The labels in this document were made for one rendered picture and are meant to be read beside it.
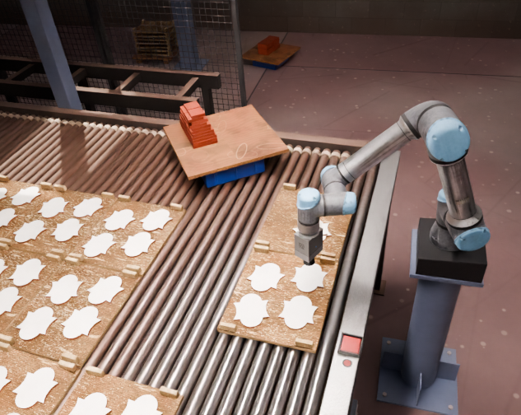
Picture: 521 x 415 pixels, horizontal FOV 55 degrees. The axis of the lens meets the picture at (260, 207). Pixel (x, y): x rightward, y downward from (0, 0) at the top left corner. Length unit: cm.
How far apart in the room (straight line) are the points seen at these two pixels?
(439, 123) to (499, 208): 237
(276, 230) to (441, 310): 77
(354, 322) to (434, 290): 50
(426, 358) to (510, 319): 77
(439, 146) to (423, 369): 136
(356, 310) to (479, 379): 118
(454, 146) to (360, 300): 66
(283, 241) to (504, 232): 199
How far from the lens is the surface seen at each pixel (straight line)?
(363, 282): 193
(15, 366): 193
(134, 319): 191
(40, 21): 314
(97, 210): 240
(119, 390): 173
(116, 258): 213
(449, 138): 155
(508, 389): 290
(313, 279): 189
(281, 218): 216
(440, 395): 277
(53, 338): 194
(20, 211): 258
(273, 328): 176
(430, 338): 243
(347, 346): 174
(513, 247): 361
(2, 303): 214
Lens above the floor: 235
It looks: 39 degrees down
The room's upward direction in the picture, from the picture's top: 5 degrees counter-clockwise
